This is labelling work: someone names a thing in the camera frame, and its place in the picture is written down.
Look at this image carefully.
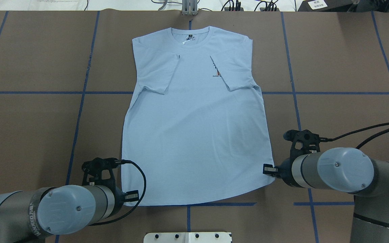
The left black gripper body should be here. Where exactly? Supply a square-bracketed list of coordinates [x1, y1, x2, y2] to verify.
[81, 158, 123, 210]

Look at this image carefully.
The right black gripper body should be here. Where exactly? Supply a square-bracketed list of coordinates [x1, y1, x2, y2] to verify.
[275, 130, 320, 188]

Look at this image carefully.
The light blue t-shirt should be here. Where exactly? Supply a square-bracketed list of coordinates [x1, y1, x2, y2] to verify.
[121, 26, 274, 206]

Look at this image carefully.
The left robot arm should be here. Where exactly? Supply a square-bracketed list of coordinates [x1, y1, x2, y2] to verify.
[0, 158, 146, 243]

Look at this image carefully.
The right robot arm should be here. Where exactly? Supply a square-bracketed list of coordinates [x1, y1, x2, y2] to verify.
[263, 130, 389, 243]

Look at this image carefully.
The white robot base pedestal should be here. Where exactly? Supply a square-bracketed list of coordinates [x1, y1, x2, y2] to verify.
[143, 231, 233, 243]

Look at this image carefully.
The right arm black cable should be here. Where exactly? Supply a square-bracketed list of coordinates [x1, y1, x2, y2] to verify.
[319, 119, 389, 150]

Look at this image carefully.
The aluminium frame post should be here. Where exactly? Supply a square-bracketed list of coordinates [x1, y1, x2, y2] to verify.
[182, 0, 199, 16]

